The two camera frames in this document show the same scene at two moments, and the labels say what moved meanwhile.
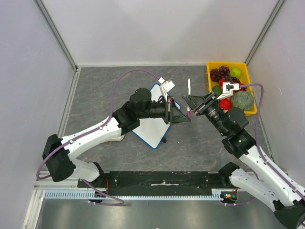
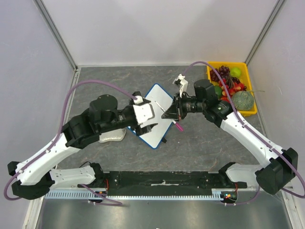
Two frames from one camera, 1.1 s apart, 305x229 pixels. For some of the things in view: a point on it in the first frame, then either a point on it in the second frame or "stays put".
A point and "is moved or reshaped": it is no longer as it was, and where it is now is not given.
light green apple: [235, 72] stays put
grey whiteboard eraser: [115, 137] stays put
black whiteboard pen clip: [164, 140] stays put
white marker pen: [188, 86] is moved or reshaped
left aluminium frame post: [56, 32] stays put
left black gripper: [169, 118] -> [144, 130]
